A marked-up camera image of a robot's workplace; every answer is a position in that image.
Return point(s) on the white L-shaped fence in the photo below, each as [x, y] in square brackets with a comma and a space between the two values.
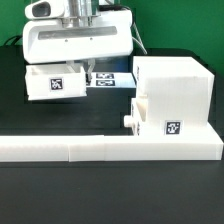
[202, 145]

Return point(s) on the marker tag sheet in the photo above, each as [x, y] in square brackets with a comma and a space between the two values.
[112, 80]

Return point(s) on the white drawer tray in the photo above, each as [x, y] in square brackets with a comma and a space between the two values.
[54, 81]
[136, 120]

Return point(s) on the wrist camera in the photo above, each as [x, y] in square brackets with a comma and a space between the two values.
[44, 9]

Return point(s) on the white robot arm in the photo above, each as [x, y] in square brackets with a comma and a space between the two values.
[80, 13]

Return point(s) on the white drawer cabinet box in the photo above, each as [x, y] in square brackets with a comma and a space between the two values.
[173, 94]

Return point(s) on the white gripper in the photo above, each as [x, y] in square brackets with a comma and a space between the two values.
[47, 41]

